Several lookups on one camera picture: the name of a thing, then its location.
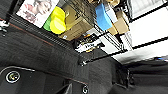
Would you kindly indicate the yellow cup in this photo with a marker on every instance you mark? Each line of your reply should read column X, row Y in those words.
column 58, row 20

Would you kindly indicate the box with people picture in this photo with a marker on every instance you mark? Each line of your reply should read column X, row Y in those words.
column 36, row 10

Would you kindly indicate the black box with white figure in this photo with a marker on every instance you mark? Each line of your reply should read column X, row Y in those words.
column 87, row 44

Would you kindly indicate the blue container with white lid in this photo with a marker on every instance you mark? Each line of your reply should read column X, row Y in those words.
column 102, row 16

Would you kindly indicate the brown box with white label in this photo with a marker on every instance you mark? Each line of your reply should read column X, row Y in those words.
column 120, row 25

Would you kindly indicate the plain brown box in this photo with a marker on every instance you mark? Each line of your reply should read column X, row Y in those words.
column 76, row 23

